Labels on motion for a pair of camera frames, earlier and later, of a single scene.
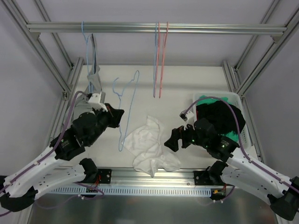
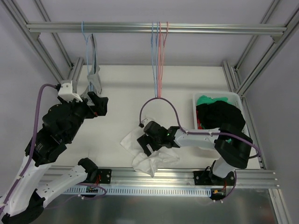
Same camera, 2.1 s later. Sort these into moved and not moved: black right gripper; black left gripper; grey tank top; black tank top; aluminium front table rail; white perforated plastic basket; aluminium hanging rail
Moved: black right gripper; black left gripper
Not moved: white perforated plastic basket; aluminium front table rail; grey tank top; aluminium hanging rail; black tank top
